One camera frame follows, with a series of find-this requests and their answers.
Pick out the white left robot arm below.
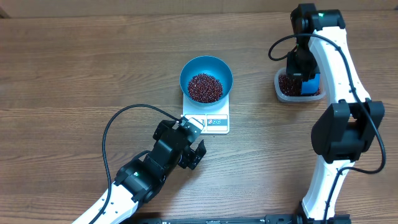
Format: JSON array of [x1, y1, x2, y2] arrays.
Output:
[[73, 117, 206, 224]]

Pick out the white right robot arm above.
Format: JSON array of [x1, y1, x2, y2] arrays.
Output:
[[286, 3, 385, 223]]

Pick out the red beans in bowl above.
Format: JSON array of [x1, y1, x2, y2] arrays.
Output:
[[188, 73, 223, 103]]

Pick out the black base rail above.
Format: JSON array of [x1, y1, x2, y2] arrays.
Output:
[[123, 214, 351, 224]]

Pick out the blue bowl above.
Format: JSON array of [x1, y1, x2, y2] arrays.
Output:
[[179, 55, 234, 102]]

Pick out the clear plastic bean container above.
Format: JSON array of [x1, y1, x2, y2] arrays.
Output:
[[274, 67, 326, 103]]

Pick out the blue scoop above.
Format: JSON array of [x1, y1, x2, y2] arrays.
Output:
[[301, 73, 320, 96]]

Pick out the white kitchen scale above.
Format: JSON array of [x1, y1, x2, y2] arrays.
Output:
[[182, 95, 230, 134]]

